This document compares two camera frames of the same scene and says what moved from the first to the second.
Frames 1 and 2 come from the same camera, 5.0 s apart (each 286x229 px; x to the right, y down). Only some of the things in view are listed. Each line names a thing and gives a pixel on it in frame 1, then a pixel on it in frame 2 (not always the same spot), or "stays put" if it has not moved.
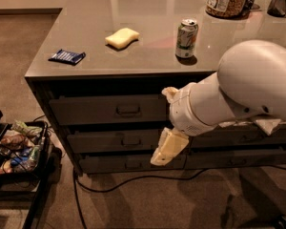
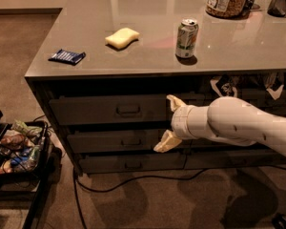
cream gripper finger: (171, 93) to (175, 102)
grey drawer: (218, 159) stays put
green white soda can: (187, 38) stays put
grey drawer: (102, 110) stays put
